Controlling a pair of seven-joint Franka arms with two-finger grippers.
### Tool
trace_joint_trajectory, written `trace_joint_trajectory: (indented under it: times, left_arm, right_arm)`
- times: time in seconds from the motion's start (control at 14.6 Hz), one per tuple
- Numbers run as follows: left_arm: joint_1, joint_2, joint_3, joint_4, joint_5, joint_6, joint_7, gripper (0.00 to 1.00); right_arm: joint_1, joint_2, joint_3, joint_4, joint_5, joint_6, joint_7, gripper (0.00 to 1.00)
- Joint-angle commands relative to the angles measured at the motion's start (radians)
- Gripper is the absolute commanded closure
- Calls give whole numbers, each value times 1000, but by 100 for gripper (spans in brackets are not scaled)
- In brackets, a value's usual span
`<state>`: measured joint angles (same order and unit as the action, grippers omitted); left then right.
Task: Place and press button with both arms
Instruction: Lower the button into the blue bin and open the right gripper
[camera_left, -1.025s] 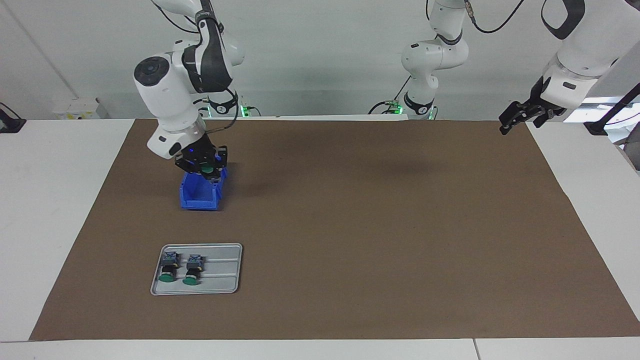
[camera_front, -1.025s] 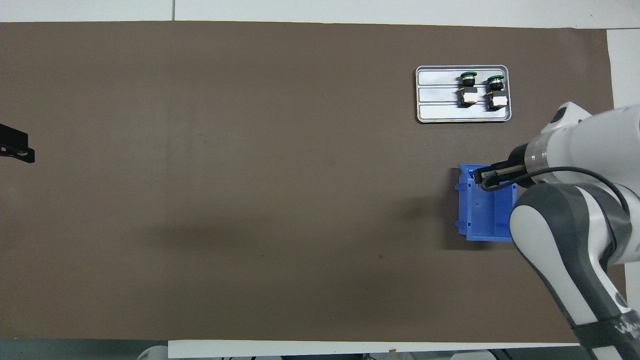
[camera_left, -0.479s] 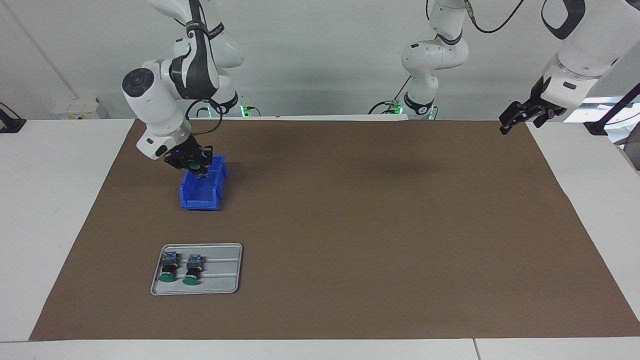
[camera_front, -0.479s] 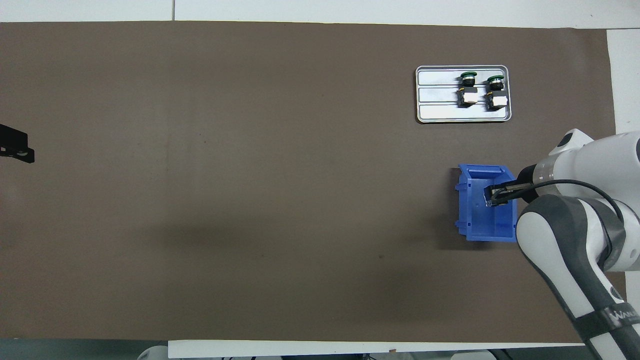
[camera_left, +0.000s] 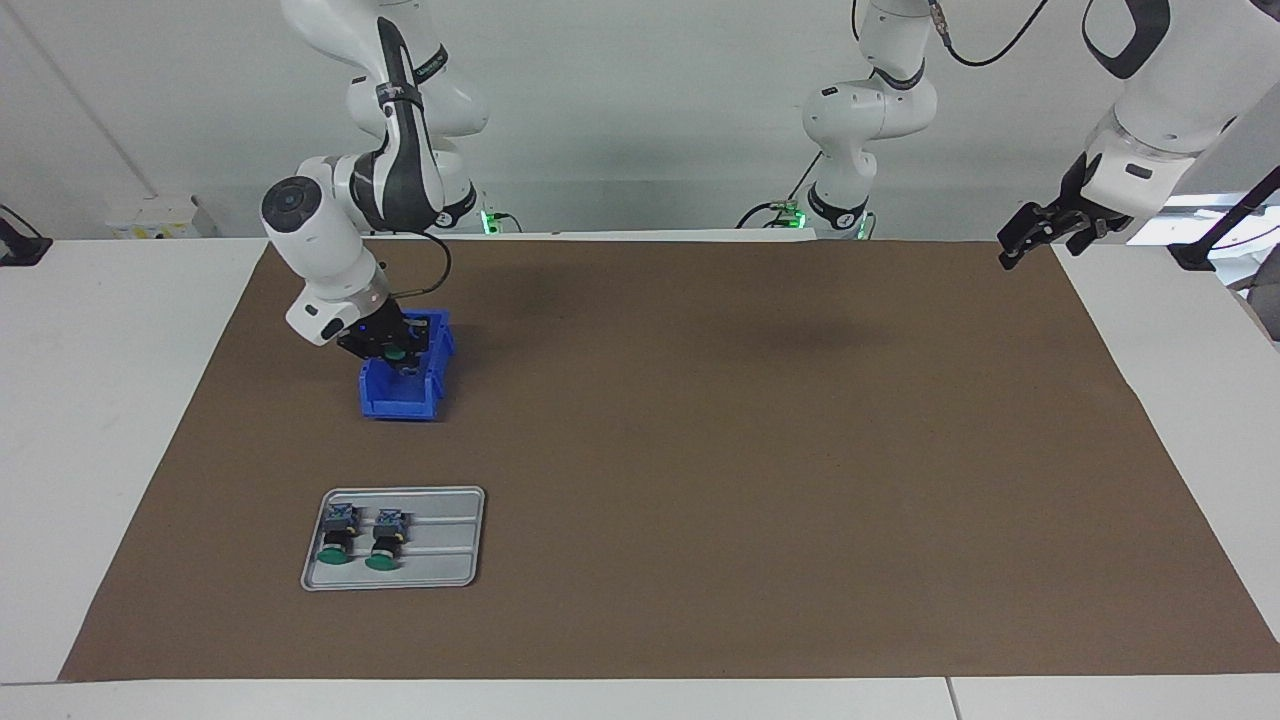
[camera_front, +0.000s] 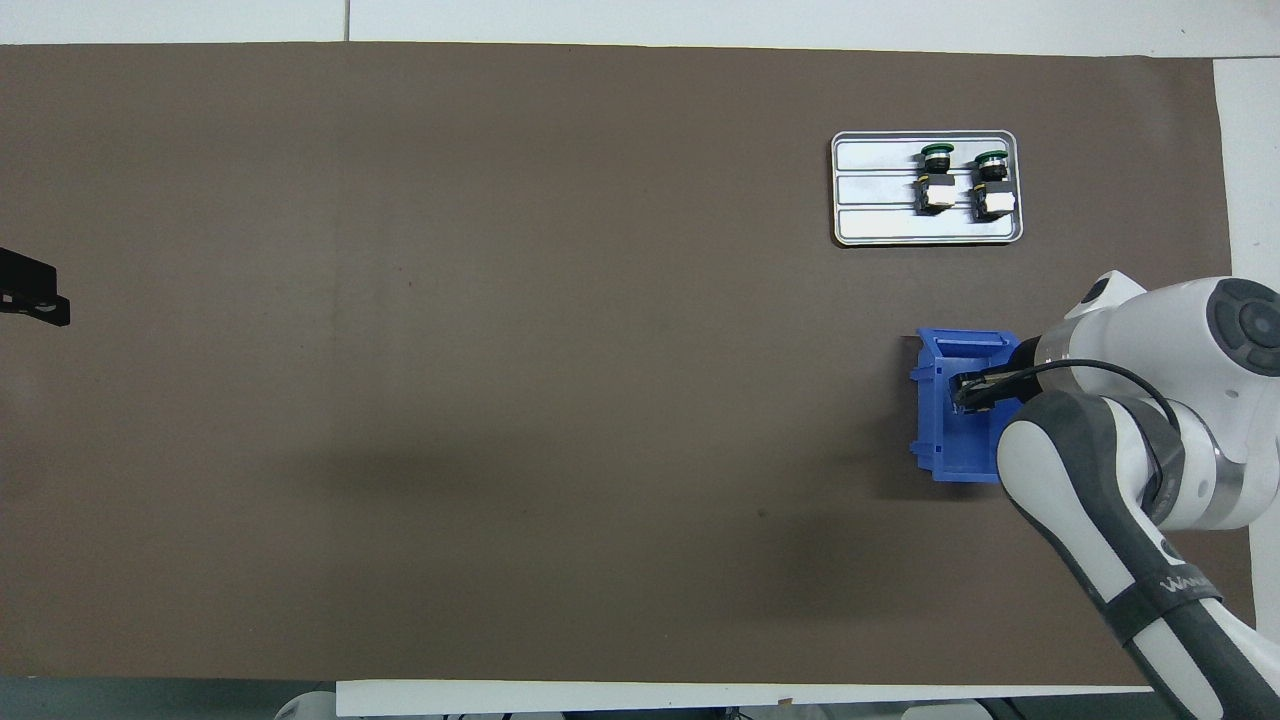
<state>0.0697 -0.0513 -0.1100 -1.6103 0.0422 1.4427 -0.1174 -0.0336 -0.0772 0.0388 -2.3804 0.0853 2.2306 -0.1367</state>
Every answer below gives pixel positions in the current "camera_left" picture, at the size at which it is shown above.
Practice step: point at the silver metal tray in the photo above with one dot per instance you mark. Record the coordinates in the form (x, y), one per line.
(440, 540)

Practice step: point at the blue plastic bin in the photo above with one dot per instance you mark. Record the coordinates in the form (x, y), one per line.
(400, 400)

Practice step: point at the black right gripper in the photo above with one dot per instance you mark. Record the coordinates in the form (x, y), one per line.
(370, 335)

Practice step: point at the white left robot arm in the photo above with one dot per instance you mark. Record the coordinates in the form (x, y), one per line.
(870, 110)

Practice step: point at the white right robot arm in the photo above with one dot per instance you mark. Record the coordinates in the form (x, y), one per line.
(310, 240)

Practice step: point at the grey chair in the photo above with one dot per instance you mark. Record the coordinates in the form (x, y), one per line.
(1265, 305)

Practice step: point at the white box yellow labels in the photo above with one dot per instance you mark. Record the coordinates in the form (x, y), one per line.
(150, 215)

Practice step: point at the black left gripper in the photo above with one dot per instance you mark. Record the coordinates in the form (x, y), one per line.
(1075, 205)

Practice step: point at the brown paper table mat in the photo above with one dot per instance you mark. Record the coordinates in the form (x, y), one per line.
(750, 500)

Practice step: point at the black clamp mount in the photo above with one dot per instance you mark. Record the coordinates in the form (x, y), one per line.
(20, 250)

